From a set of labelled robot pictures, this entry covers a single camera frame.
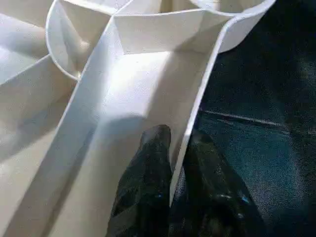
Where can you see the white plastic table top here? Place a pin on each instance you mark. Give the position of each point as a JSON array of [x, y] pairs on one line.
[[123, 89]]

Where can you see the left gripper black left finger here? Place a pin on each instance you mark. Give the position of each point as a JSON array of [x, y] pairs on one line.
[[145, 192]]

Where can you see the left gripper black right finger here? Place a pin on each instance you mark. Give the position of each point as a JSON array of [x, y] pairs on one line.
[[212, 197]]

